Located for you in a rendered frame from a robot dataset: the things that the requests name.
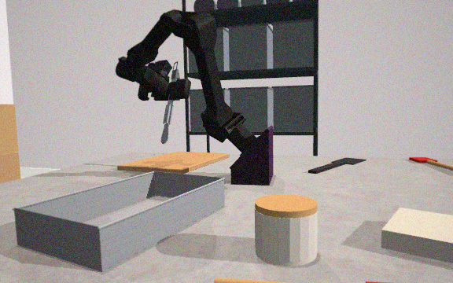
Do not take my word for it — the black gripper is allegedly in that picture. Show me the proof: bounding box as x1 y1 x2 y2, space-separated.
138 73 191 101

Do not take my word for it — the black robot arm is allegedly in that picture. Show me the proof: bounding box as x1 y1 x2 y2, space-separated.
115 9 259 156

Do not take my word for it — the light brown wooden board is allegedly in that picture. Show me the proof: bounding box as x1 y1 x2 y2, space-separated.
117 152 230 174

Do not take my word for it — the white jar with orange lid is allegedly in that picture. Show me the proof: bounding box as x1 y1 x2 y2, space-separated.
255 194 318 266

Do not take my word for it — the cream flat rectangular block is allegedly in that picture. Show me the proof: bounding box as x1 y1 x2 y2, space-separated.
381 208 453 263

